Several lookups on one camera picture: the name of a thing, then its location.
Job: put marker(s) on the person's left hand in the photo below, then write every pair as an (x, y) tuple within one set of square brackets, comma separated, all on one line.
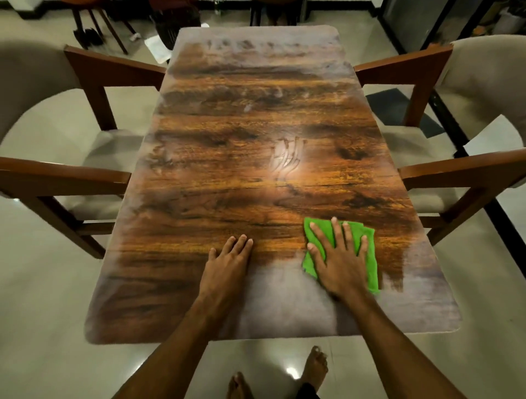
[(224, 279)]

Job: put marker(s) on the person's right hand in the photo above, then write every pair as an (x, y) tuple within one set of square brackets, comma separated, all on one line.
[(341, 271)]

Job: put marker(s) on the person's right middle finger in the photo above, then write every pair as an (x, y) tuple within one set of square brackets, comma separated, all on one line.
[(337, 234)]

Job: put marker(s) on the person's left middle finger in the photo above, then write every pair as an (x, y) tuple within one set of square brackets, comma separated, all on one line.
[(239, 247)]

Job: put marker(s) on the person's left little finger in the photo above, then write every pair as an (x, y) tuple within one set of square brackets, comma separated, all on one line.
[(212, 257)]

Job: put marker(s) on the person's right thumb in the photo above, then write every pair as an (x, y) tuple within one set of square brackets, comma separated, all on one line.
[(315, 255)]

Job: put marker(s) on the person's right little finger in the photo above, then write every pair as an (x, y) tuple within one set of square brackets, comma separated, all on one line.
[(363, 248)]

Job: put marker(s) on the green cleaning cloth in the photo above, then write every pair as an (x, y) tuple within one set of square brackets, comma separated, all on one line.
[(372, 263)]

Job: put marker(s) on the person's right forearm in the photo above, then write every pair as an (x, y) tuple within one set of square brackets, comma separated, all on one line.
[(398, 353)]

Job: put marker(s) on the person's left forearm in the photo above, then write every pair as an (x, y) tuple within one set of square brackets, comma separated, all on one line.
[(176, 353)]

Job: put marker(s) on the person's right foot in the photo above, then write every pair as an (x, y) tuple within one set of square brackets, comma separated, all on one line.
[(314, 368)]

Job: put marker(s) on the person's foot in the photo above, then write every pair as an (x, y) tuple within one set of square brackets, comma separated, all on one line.
[(239, 388), (314, 368)]

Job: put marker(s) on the person's left foot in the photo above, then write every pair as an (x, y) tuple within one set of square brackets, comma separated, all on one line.
[(239, 388)]

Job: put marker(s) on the white paper sheet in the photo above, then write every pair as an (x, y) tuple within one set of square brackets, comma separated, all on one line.
[(493, 137), (158, 48)]

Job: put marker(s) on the beige wooden armchair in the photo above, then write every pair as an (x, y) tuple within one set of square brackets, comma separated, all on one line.
[(485, 78), (37, 82)]

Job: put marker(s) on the black framed glass door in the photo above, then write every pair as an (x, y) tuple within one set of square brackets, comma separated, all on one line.
[(411, 18)]

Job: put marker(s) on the dark chair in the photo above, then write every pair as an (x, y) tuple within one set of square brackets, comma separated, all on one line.
[(174, 20)]

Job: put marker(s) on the pair of black shoes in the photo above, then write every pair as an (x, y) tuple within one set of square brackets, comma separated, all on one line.
[(87, 38)]

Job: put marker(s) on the wooden stool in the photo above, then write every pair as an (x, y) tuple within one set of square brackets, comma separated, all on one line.
[(105, 20)]

